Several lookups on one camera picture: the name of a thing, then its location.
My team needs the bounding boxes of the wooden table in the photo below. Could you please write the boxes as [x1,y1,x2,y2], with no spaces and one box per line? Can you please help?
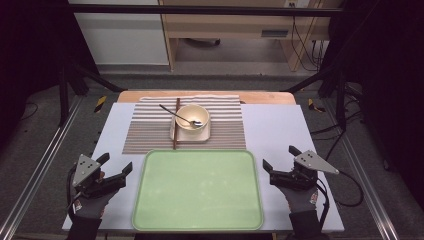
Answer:
[117,89,297,106]

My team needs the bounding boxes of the person's left hand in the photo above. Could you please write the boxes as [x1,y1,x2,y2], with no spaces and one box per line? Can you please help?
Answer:
[70,190,117,220]

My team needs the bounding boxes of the thin black floor cable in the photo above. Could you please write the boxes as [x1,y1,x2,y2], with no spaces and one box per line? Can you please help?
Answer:
[19,101,40,122]

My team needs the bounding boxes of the green tray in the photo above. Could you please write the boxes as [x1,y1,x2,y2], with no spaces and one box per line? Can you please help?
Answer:
[131,149,265,232]

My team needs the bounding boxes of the black desk cables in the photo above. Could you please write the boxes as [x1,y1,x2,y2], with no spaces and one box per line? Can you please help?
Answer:
[290,15,330,72]

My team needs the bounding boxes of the black metal stand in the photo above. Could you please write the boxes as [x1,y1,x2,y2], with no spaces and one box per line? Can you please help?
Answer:
[57,61,125,127]
[282,64,348,132]

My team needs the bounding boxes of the yellow black tape strip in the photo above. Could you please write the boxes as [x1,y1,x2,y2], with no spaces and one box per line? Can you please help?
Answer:
[94,95,108,114]
[307,98,326,114]

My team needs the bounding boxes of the wooden desk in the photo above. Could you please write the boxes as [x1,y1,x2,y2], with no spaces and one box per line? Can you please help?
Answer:
[159,0,344,72]

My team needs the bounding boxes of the metal spoon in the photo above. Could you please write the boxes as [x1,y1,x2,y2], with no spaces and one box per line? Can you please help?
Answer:
[158,103,204,129]

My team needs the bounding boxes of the person's right hand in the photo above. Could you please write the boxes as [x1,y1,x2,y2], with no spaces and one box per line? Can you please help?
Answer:
[278,185,320,215]

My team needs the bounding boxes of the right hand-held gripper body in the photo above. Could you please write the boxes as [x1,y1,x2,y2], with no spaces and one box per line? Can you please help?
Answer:
[269,149,340,192]

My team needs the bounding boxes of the white cabinet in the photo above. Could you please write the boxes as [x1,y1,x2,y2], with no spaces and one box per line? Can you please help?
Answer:
[68,0,170,66]

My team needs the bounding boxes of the aluminium rail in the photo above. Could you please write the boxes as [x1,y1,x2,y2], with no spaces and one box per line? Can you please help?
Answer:
[323,99,401,240]
[0,96,84,240]

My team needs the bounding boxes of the black frame bar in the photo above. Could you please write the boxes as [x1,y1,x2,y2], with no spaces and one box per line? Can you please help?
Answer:
[68,3,344,18]

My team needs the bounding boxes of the cream square plate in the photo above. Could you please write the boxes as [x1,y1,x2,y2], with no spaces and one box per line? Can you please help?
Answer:
[169,114,212,145]

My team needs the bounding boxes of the striped placemat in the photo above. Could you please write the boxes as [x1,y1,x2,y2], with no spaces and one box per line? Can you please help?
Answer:
[122,94,247,155]

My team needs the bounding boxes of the cream bowl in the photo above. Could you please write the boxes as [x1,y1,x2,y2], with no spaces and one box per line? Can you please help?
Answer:
[174,104,211,132]

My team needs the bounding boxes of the right hand-held gripper cable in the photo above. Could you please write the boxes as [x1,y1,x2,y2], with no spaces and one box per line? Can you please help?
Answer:
[315,178,332,232]

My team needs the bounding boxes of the black curtain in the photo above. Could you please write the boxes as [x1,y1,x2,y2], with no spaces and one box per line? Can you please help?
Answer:
[319,0,424,209]
[0,0,99,144]

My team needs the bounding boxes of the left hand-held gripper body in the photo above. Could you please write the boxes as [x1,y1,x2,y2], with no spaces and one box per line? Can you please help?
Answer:
[68,153,128,201]

